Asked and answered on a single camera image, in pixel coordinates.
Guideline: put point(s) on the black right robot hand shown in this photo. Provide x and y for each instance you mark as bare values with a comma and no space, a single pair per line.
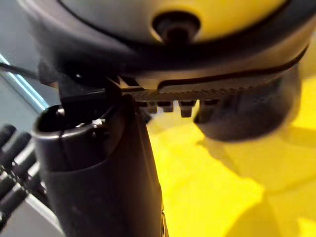
103,187

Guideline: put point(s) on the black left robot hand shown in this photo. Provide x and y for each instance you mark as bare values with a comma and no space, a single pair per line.
14,158

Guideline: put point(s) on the yellow shelf board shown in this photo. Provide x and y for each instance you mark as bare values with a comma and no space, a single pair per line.
209,197

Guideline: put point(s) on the light blue strip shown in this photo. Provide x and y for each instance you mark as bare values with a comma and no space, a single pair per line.
23,84

